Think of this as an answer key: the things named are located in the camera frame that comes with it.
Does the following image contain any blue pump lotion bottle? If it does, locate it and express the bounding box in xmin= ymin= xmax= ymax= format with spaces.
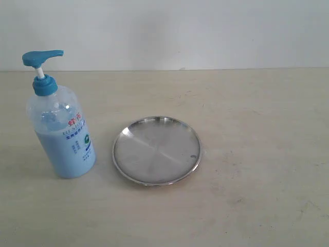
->
xmin=22 ymin=50 xmax=96 ymax=179

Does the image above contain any round stainless steel plate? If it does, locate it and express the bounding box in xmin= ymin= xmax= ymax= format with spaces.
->
xmin=112 ymin=116 xmax=203 ymax=186

